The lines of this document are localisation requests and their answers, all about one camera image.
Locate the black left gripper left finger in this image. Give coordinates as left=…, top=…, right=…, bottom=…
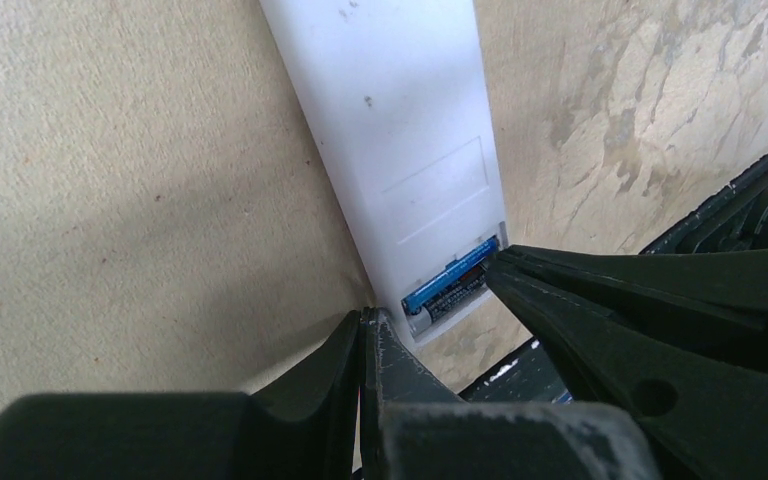
left=0, top=311, right=361, bottom=479

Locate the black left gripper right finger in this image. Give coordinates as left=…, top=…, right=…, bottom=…
left=359, top=309, right=662, bottom=479

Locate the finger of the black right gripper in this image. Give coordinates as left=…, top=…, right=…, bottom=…
left=499, top=245, right=768, bottom=374
left=487, top=262, right=768, bottom=479

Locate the blue AAA battery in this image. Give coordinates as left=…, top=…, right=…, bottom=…
left=401, top=236, right=499, bottom=315

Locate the white remote control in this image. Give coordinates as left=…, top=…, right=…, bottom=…
left=262, top=1, right=508, bottom=349

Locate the black AAA battery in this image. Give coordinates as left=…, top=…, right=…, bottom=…
left=407, top=264, right=487, bottom=336

